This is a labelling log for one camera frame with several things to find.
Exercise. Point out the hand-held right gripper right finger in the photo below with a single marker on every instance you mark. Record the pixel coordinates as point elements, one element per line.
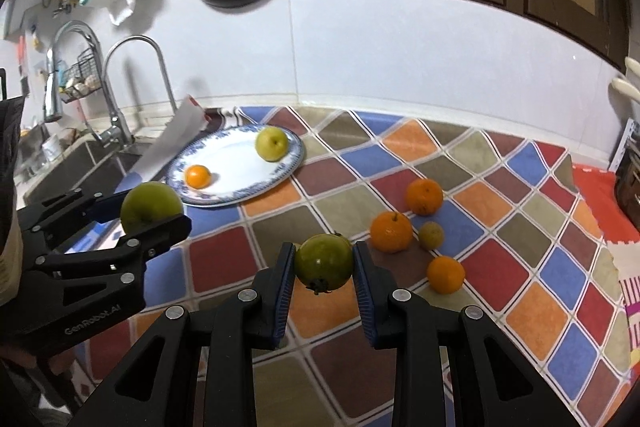
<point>363,294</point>

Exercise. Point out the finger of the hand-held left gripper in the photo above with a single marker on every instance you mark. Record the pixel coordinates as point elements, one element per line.
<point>160,232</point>
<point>107,207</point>

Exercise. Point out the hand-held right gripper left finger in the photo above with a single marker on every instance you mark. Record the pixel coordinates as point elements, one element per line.
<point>284,289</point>

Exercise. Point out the green persimmon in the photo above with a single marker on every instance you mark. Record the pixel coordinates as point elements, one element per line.
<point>322,263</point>

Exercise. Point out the orange with stem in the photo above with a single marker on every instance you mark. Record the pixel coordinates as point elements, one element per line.
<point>391,233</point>

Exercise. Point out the small orange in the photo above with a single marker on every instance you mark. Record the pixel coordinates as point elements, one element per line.
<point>197,176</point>
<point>445,275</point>

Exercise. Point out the small yellowish green fruit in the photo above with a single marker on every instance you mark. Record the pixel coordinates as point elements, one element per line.
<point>431,235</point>

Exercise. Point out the blue rimmed white plate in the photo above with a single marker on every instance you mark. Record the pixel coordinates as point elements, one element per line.
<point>235,167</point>

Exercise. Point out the large orange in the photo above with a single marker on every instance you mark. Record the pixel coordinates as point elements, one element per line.
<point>424,196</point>

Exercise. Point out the steel sink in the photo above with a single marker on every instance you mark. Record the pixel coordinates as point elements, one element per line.
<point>75,167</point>

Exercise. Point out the white cup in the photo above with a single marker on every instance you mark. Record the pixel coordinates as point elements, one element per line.
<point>51,150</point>

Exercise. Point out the beige cloth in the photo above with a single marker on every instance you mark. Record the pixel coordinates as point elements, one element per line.
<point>7,257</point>

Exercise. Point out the chrome pull-down faucet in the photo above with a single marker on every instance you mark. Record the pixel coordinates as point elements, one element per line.
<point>52,92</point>

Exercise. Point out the yellow green apple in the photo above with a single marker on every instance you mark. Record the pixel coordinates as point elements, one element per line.
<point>271,144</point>

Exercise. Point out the chrome gooseneck faucet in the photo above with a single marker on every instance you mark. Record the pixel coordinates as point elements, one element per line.
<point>160,57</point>

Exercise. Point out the colourful checkered mat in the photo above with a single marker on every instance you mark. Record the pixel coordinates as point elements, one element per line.
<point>500,207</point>

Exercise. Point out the orange foam mat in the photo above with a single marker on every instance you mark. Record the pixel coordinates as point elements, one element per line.
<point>595,192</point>

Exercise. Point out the pink striped white mat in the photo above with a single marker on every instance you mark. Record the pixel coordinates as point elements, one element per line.
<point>627,287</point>

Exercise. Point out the dark appliance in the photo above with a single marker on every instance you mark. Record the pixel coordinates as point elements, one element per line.
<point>629,187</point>

